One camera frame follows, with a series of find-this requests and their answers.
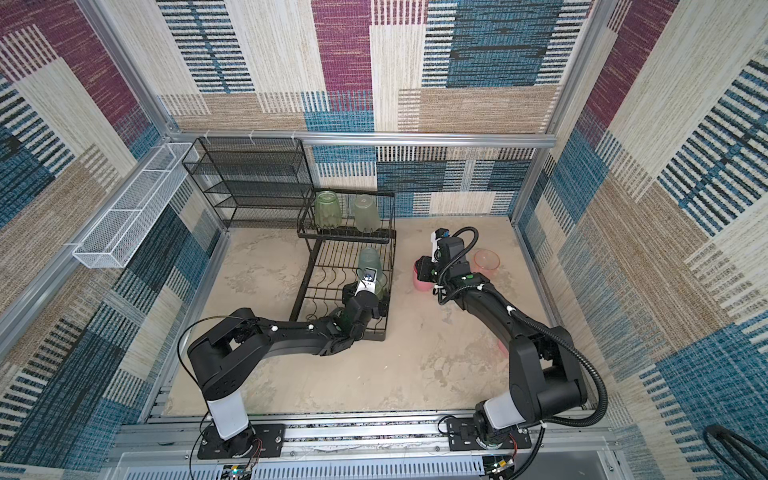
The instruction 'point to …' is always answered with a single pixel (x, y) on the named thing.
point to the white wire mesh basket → (115, 237)
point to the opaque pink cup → (421, 285)
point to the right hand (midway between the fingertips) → (420, 266)
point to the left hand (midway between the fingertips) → (374, 284)
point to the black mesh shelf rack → (252, 180)
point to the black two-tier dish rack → (355, 234)
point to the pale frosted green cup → (366, 213)
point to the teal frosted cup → (369, 258)
